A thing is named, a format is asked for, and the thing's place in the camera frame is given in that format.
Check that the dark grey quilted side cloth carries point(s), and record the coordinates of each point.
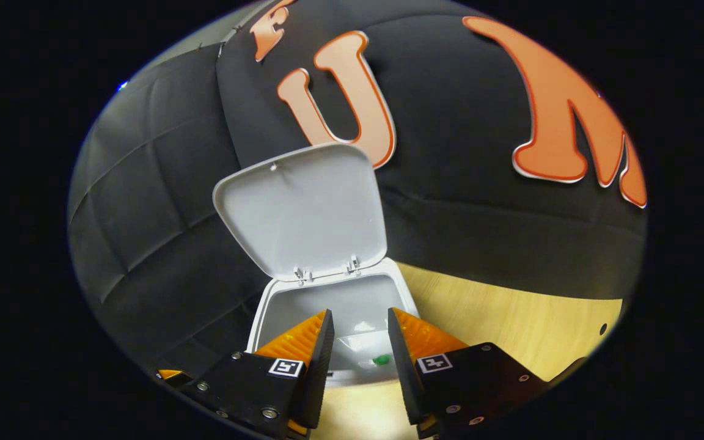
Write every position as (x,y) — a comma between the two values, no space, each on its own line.
(144,214)

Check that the black backdrop cloth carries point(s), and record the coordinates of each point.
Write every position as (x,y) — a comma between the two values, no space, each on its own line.
(450,183)

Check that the white desktop garbage bin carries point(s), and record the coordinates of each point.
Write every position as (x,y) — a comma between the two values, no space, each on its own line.
(303,208)

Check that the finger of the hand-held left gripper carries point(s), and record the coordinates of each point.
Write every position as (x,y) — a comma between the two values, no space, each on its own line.
(170,373)

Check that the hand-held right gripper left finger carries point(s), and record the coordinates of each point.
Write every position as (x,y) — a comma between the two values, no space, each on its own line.
(318,379)

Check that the small green paper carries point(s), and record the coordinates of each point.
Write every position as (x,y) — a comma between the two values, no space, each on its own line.
(381,360)

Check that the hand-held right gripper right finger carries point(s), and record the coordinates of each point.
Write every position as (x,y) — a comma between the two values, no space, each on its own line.
(402,379)

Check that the wooden desktop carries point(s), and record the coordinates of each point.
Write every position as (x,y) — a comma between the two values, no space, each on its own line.
(511,330)

